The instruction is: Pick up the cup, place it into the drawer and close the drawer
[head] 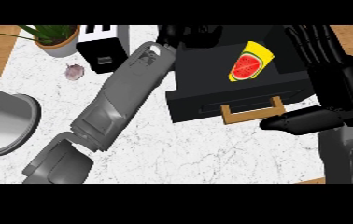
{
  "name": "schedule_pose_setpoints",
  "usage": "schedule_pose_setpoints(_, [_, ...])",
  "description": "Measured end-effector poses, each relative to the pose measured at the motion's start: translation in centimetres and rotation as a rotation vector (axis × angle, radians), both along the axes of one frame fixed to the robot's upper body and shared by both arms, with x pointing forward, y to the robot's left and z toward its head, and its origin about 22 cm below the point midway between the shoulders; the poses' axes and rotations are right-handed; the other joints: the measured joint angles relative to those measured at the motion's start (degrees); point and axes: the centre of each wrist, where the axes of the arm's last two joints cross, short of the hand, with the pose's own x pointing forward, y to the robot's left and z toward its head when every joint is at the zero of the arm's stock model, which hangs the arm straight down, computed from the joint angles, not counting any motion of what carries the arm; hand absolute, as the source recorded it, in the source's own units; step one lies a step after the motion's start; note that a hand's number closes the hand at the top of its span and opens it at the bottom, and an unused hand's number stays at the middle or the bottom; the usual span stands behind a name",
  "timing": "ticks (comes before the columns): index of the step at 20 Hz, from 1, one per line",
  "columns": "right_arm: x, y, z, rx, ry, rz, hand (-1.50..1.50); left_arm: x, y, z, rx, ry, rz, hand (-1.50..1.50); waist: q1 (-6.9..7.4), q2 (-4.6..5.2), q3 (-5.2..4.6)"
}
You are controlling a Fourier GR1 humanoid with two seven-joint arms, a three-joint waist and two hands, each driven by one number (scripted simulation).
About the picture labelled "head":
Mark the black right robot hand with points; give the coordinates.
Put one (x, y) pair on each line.
(328, 78)

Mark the green plant in pot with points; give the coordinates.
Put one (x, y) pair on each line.
(55, 38)

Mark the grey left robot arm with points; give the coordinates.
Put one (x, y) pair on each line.
(122, 94)

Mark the grey metal bowl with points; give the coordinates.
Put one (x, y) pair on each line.
(17, 122)

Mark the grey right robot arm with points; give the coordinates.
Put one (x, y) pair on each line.
(337, 156)

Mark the black appliance with white label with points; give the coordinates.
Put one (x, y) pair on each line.
(104, 52)

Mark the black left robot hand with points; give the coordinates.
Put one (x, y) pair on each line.
(188, 33)

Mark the yellow cup with watermelon print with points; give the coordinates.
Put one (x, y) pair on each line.
(250, 62)

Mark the pale purple garlic bulb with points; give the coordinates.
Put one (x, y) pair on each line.
(74, 72)

